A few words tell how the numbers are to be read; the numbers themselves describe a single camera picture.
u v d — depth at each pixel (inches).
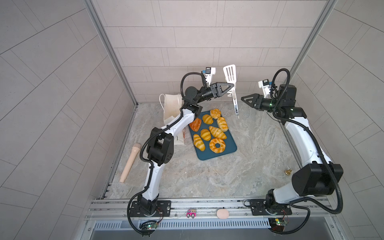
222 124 39.3
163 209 27.8
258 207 28.0
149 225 25.3
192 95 24.5
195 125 39.1
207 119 40.1
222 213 27.2
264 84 26.3
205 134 37.0
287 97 22.4
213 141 36.6
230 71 25.6
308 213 25.3
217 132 37.2
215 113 41.3
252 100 25.9
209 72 25.8
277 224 26.7
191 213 26.8
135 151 33.9
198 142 35.8
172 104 36.7
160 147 21.1
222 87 27.2
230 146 36.2
